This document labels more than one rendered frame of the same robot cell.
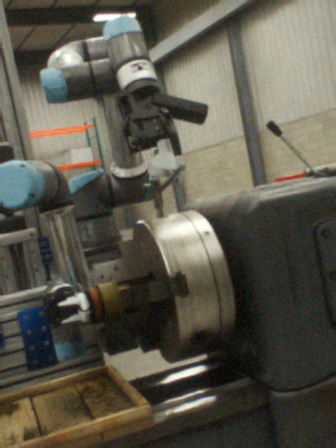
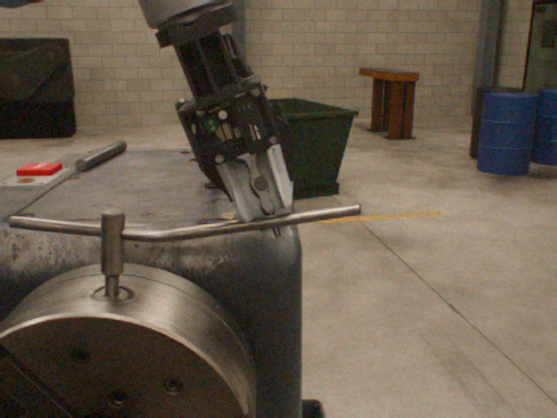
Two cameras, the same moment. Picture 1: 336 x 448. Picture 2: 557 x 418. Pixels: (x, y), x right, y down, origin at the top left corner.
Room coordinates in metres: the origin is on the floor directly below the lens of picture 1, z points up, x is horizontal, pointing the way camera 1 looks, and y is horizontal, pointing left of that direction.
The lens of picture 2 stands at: (1.03, 0.46, 1.48)
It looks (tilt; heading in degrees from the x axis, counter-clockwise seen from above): 17 degrees down; 285
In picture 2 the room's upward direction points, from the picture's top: straight up
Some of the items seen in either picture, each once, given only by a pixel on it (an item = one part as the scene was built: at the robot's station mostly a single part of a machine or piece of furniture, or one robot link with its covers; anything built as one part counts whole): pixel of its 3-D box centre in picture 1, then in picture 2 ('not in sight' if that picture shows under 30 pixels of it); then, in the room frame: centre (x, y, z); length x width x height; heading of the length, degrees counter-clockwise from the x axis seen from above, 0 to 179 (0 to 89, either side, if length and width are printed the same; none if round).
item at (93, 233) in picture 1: (96, 229); not in sight; (1.95, 0.22, 1.21); 0.15 x 0.15 x 0.10
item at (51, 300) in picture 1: (65, 304); not in sight; (1.38, 0.26, 1.08); 0.12 x 0.09 x 0.08; 16
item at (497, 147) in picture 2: not in sight; (506, 132); (0.19, -6.48, 0.44); 0.59 x 0.59 x 0.88
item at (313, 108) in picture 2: not in sight; (281, 147); (2.48, -4.95, 0.43); 1.34 x 0.94 x 0.85; 129
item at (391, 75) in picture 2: not in sight; (385, 101); (1.80, -9.02, 0.50); 1.61 x 0.44 x 1.00; 117
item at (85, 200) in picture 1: (91, 192); not in sight; (1.95, 0.21, 1.33); 0.13 x 0.12 x 0.14; 96
